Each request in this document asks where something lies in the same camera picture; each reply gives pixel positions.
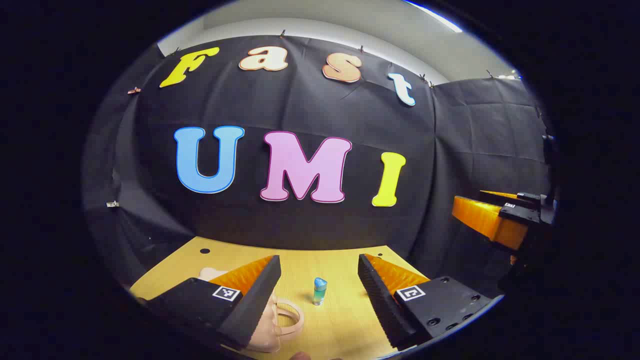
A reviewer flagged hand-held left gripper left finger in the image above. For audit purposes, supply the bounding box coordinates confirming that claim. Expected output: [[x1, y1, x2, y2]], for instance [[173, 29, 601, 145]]
[[135, 255, 282, 351]]

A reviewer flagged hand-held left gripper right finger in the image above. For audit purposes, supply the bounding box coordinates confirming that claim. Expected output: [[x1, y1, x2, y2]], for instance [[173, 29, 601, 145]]
[[357, 253, 496, 351]]

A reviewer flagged pink suitcase with black lining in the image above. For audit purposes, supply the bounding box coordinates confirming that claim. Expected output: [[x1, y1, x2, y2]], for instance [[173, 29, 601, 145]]
[[197, 267, 306, 354]]

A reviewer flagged black backdrop cloth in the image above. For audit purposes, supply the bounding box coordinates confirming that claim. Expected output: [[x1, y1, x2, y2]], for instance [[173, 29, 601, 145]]
[[82, 35, 553, 291]]

